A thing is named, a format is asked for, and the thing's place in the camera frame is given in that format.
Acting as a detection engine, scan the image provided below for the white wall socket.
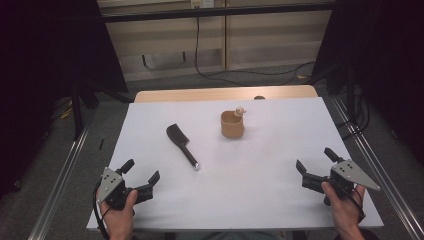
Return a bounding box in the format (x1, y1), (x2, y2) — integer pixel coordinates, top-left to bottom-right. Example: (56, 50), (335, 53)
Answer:
(190, 0), (215, 9)

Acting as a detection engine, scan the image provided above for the long black floor cable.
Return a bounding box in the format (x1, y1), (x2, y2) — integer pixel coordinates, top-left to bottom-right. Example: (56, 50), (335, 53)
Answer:
(194, 14), (316, 87)

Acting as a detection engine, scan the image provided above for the light wooden table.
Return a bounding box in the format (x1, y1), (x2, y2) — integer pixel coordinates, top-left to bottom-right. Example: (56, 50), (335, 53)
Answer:
(133, 84), (319, 104)

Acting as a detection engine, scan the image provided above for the person's left hand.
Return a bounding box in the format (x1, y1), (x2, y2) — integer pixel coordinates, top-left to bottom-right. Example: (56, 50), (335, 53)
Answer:
(98, 189), (139, 240)

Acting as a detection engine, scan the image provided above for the black metal stand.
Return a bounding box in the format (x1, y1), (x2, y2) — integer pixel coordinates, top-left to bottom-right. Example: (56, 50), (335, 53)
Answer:
(70, 78), (134, 141)

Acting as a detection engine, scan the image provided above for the black curtain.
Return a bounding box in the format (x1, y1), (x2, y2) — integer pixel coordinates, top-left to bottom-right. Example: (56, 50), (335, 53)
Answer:
(311, 0), (424, 164)
(0, 0), (129, 201)

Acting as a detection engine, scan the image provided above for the aluminium rail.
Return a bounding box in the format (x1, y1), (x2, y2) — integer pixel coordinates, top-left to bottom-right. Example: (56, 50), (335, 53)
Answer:
(27, 109), (98, 240)
(329, 96), (424, 240)

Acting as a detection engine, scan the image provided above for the tan cup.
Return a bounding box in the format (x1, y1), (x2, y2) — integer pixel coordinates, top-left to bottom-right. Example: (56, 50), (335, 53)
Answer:
(220, 110), (246, 140)

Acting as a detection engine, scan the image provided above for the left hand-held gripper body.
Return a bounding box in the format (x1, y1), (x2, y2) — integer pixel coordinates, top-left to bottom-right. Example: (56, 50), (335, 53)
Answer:
(95, 166), (155, 212)

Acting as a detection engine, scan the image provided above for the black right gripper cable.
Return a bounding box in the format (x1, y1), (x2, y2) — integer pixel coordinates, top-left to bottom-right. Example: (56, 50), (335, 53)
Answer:
(344, 186), (367, 224)

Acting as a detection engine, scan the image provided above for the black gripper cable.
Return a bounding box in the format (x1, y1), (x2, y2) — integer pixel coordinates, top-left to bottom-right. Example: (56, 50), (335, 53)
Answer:
(92, 181), (112, 240)
(344, 186), (367, 224)

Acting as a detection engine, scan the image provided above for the black horizontal bar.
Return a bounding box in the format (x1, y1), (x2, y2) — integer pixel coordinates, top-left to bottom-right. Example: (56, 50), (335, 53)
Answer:
(101, 2), (336, 24)

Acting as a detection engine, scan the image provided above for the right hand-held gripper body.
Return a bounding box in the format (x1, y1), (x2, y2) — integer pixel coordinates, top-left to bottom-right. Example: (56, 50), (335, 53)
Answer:
(301, 159), (382, 207)

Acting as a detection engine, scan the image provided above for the bundle of black cables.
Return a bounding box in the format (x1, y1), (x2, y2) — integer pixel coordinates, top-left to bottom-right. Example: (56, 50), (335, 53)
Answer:
(334, 84), (371, 141)

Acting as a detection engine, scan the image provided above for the yellow floor object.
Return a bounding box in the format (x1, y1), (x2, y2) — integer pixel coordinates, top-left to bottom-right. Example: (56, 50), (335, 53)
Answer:
(59, 105), (74, 120)

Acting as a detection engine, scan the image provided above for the person's right hand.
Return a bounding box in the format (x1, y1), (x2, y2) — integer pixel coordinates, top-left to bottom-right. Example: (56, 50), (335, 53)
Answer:
(321, 181), (367, 231)

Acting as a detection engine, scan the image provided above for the white table cover sheet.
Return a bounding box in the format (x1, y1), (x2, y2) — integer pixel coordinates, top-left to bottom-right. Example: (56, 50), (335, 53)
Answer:
(86, 96), (385, 232)

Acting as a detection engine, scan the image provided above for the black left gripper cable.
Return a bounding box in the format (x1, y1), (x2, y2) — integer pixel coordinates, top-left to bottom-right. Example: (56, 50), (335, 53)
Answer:
(92, 181), (112, 240)

